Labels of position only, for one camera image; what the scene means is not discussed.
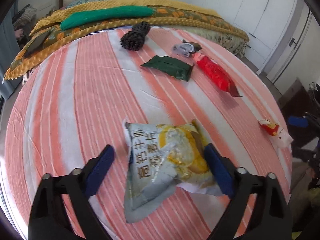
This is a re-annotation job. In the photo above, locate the red white carton wrapper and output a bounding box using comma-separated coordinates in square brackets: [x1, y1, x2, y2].
[258, 119, 293, 148]

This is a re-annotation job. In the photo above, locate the dark red snack wrapper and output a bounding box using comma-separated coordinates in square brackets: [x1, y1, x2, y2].
[192, 52, 241, 97]

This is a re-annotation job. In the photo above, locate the yellow green snack bag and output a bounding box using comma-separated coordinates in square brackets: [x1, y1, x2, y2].
[123, 120, 222, 223]

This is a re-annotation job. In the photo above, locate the dark green wrapper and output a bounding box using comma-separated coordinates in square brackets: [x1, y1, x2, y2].
[140, 55, 193, 82]

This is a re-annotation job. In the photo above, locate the bed with floral sheet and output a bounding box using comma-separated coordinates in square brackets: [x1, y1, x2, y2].
[173, 25, 247, 58]

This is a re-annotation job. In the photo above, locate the pink white striped sheet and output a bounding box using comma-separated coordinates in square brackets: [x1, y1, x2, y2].
[2, 28, 292, 239]

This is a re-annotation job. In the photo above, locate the white wardrobe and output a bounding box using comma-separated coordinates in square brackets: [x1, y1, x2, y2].
[154, 0, 320, 86]

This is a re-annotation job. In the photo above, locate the silver dark crumpled wrapper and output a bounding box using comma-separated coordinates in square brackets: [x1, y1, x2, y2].
[171, 40, 202, 57]

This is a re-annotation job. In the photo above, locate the yellow floral quilt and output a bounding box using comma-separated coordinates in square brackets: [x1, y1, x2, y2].
[4, 0, 249, 81]

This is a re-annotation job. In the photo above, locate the blue grey curtain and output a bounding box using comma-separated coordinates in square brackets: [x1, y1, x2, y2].
[0, 0, 22, 100]

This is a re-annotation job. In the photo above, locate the black spiky massage ball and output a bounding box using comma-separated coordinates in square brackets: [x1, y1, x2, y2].
[120, 21, 151, 51]

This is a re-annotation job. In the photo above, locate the green long pillow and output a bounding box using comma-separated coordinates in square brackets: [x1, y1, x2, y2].
[60, 5, 155, 30]

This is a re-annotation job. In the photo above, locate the clothes pile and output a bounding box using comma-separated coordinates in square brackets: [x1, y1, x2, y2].
[12, 4, 37, 40]

